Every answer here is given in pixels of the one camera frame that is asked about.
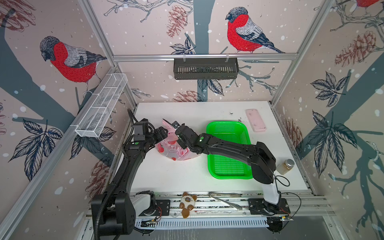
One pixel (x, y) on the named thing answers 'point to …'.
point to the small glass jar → (286, 166)
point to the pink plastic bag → (170, 147)
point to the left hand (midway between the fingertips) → (162, 132)
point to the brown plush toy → (187, 203)
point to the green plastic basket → (221, 166)
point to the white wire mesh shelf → (100, 105)
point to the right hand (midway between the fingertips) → (181, 136)
